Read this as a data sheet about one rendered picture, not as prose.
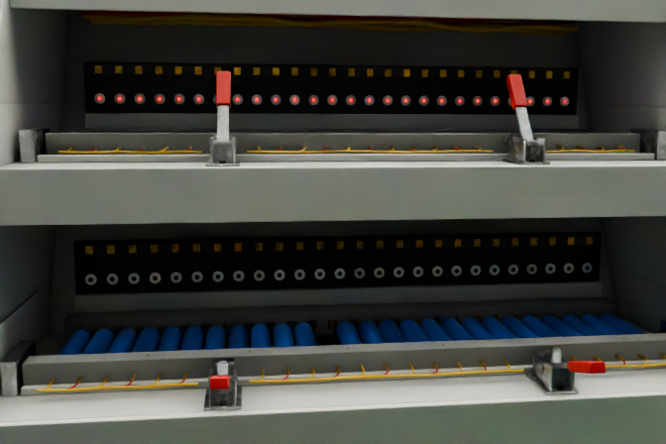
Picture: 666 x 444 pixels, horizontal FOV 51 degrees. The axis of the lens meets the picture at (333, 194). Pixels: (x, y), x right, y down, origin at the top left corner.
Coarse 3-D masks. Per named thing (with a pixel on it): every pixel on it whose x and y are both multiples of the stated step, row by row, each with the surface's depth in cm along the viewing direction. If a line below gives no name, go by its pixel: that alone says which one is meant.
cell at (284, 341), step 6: (282, 324) 66; (276, 330) 65; (282, 330) 64; (288, 330) 65; (276, 336) 63; (282, 336) 62; (288, 336) 63; (276, 342) 62; (282, 342) 61; (288, 342) 61
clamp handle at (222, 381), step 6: (222, 366) 53; (222, 372) 53; (210, 378) 46; (216, 378) 46; (222, 378) 46; (228, 378) 47; (210, 384) 46; (216, 384) 46; (222, 384) 46; (228, 384) 47
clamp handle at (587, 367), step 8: (552, 352) 56; (560, 352) 56; (552, 360) 56; (560, 360) 56; (560, 368) 54; (568, 368) 53; (576, 368) 52; (584, 368) 50; (592, 368) 50; (600, 368) 50
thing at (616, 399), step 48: (288, 288) 71; (336, 288) 71; (384, 288) 71; (432, 288) 72; (480, 288) 73; (528, 288) 73; (576, 288) 74; (0, 336) 56; (0, 384) 56; (336, 384) 57; (384, 384) 57; (432, 384) 57; (480, 384) 57; (528, 384) 57; (576, 384) 57; (624, 384) 57; (0, 432) 49; (48, 432) 50; (96, 432) 50; (144, 432) 51; (192, 432) 51; (240, 432) 52; (288, 432) 52; (336, 432) 52; (384, 432) 53; (432, 432) 53; (480, 432) 54; (528, 432) 54; (576, 432) 55; (624, 432) 55
